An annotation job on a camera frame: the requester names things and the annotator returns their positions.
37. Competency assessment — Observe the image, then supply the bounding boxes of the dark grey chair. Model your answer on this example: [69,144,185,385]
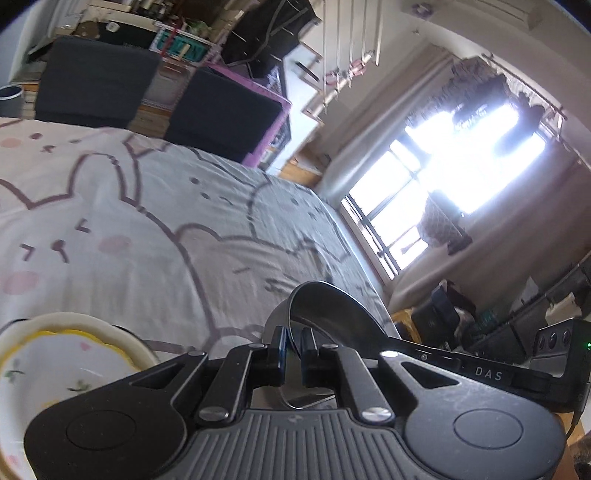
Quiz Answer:
[164,67,294,163]
[34,37,162,131]

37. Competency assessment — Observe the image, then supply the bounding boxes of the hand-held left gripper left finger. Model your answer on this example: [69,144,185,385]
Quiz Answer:
[124,327,287,425]

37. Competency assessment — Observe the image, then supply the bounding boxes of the hanging dark clothes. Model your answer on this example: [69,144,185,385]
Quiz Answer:
[450,60,561,139]

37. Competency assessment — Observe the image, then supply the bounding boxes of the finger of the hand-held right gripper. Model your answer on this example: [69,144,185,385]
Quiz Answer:
[394,339,458,370]

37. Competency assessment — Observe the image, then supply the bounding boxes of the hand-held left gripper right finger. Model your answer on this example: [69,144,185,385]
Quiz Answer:
[300,327,462,423]

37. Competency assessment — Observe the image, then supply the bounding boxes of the black window railing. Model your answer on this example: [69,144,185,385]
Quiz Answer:
[342,194,430,280]

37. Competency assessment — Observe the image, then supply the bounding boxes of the black vest with white trim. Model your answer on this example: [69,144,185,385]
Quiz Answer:
[222,0,321,79]

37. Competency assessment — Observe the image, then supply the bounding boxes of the beige curtain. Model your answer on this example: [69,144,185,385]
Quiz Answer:
[318,51,455,197]

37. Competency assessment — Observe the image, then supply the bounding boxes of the floral yellow-rimmed ceramic bowl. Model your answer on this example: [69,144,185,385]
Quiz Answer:
[0,330,139,480]

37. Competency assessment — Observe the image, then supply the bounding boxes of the cream ceramic bowl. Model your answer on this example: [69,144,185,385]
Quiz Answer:
[0,313,160,377]

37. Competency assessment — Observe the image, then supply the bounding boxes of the hanging net bag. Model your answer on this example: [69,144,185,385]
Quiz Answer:
[418,194,474,256]

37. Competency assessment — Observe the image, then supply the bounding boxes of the grey trash bin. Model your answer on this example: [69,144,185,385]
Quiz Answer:
[0,84,25,118]

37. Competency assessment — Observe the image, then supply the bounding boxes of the teal framed sign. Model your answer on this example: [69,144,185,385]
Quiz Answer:
[150,28,206,64]

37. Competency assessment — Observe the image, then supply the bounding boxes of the round stainless steel bowl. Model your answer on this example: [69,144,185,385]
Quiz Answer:
[263,281,398,409]

